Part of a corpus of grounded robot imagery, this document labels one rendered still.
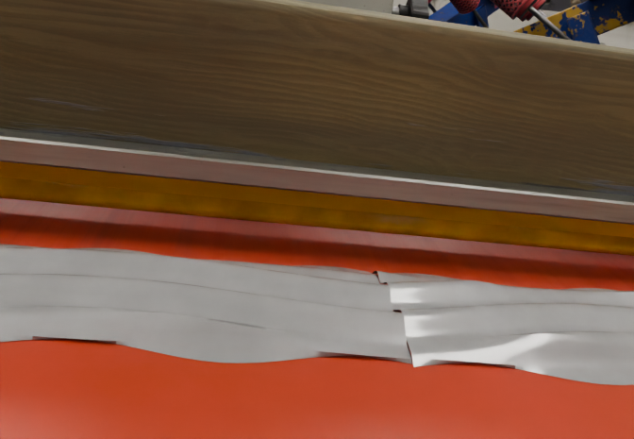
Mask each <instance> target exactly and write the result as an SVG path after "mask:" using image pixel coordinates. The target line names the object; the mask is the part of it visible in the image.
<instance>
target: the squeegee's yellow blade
mask: <svg viewBox="0 0 634 439"><path fill-rule="evenodd" d="M0 177H11V178H20V179H31V180H40V181H50V182H60V183H70V184H80V185H90V186H100V187H110V188H119V189H129V190H139V191H149V192H159V193H169V194H187V195H198V196H207V197H218V198H227V199H237V200H247V201H257V202H267V203H276V204H287V205H296V206H306V207H316V208H326V209H336V210H346V211H365V212H374V213H385V214H394V215H405V216H414V217H424V218H434V219H443V220H454V221H463V222H474V223H483V224H493V225H503V226H513V227H523V228H542V229H552V230H561V231H572V232H581V233H591V234H601V235H610V236H621V237H630V238H634V225H630V224H620V223H611V222H601V221H592V220H582V219H573V218H563V217H554V216H544V215H535V214H525V213H516V212H506V211H488V210H478V209H468V208H459V207H449V206H440V205H430V204H421V203H411V202H402V201H392V200H383V199H373V198H364V197H354V196H345V195H335V194H316V193H307V192H297V191H288V190H278V189H269V188H260V187H250V186H241V185H231V184H222V183H212V182H203V181H193V180H184V179H174V178H164V177H146V176H136V175H127V174H117V173H108V172H98V171H89V170H79V169H70V168H60V167H51V166H41V165H32V164H22V163H12V162H2V161H0Z"/></svg>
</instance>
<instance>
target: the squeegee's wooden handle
mask: <svg viewBox="0 0 634 439"><path fill-rule="evenodd" d="M0 128H6V129H15V130H23V131H33V132H41V133H50V134H59V135H68V136H76V137H86V138H94V139H103V140H113V141H121V142H131V143H139V144H156V145H165V146H173V147H183V148H191V149H200V150H209V151H218V152H226V153H236V154H244V155H253V156H262V157H271V158H281V159H289V160H306V161H315V162H323V163H333V164H341V165H350V166H359V167H368V168H376V169H386V170H394V171H404V172H412V173H421V174H430V175H439V176H448V177H465V178H473V179H483V180H491V181H500V182H509V183H518V184H526V185H536V186H544V187H554V188H562V189H571V190H580V191H589V192H598V193H607V194H623V195H633V196H634V49H629V48H623V47H616V46H609V45H603V44H596V43H589V42H578V41H571V40H564V39H558V38H551V37H544V36H538V35H531V34H525V33H519V32H512V31H506V30H499V29H492V28H486V27H479V26H473V25H461V24H454V23H447V22H441V21H434V20H427V19H421V18H415V17H408V16H402V15H395V14H389V13H382V12H375V11H369V10H363V9H356V8H344V7H337V6H330V5H324V4H317V3H311V2H305V1H298V0H0Z"/></svg>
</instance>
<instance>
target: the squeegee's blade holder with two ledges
mask: <svg viewBox="0 0 634 439"><path fill-rule="evenodd" d="M0 161H2V162H12V163H22V164H32V165H41V166H51V167H60V168H70V169H79V170H89V171H98V172H108V173H117V174H127V175H136V176H146V177H164V178H174V179H184V180H193V181H203V182H212V183H222V184H231V185H241V186H250V187H260V188H269V189H278V190H288V191H297V192H307V193H316V194H335V195H345V196H354V197H364V198H373V199H383V200H392V201H402V202H411V203H421V204H430V205H440V206H449V207H459V208H468V209H478V210H488V211H506V212H516V213H525V214H535V215H544V216H554V217H563V218H573V219H582V220H592V221H601V222H611V223H620V224H630V225H634V196H633V195H623V194H607V193H598V192H589V191H580V190H571V189H562V188H554V187H544V186H536V185H526V184H518V183H509V182H500V181H491V180H483V179H473V178H465V177H448V176H439V175H430V174H421V173H412V172H404V171H394V170H386V169H376V168H368V167H359V166H350V165H341V164H333V163H323V162H315V161H306V160H289V159H281V158H271V157H262V156H253V155H244V154H236V153H226V152H218V151H209V150H200V149H191V148H183V147H173V146H165V145H156V144H139V143H131V142H121V141H113V140H103V139H94V138H86V137H76V136H68V135H59V134H50V133H41V132H33V131H23V130H15V129H6V128H0Z"/></svg>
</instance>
